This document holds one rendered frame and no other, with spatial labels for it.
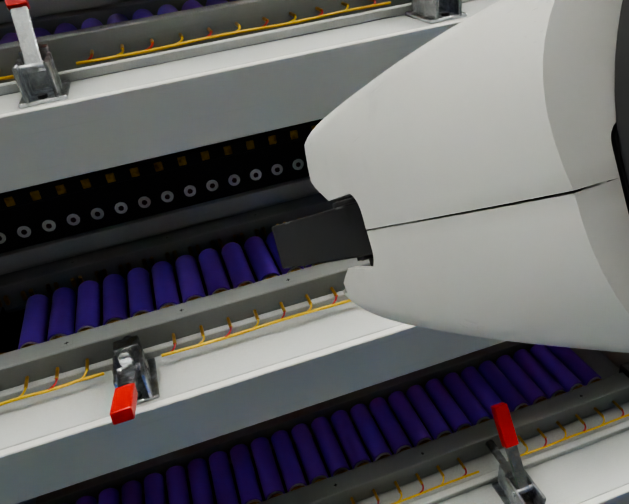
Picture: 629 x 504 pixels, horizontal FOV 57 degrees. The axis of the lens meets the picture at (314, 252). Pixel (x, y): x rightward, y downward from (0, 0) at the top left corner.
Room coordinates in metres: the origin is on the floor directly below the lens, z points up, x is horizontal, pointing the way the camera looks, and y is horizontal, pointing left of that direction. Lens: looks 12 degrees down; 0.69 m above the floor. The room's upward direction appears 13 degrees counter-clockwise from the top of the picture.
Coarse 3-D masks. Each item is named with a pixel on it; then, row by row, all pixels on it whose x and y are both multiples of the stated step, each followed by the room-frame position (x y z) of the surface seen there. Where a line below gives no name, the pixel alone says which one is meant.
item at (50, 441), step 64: (256, 192) 0.54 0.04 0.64; (0, 256) 0.50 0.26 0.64; (64, 256) 0.51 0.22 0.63; (320, 320) 0.42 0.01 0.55; (384, 320) 0.40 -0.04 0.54; (192, 384) 0.37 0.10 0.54; (256, 384) 0.37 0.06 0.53; (320, 384) 0.39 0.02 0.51; (0, 448) 0.34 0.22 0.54; (64, 448) 0.35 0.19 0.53; (128, 448) 0.36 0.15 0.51
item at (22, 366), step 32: (256, 288) 0.43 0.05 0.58; (288, 288) 0.42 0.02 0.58; (320, 288) 0.43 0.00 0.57; (128, 320) 0.41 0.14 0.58; (160, 320) 0.41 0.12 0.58; (192, 320) 0.41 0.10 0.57; (224, 320) 0.42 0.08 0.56; (32, 352) 0.39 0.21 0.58; (64, 352) 0.39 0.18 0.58; (96, 352) 0.40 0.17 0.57; (0, 384) 0.38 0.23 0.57; (64, 384) 0.38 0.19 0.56
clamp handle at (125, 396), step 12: (120, 360) 0.36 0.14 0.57; (132, 360) 0.37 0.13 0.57; (132, 372) 0.36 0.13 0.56; (120, 384) 0.34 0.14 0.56; (132, 384) 0.33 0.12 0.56; (120, 396) 0.32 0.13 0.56; (132, 396) 0.32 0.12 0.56; (120, 408) 0.30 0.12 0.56; (132, 408) 0.30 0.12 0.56; (120, 420) 0.30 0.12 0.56
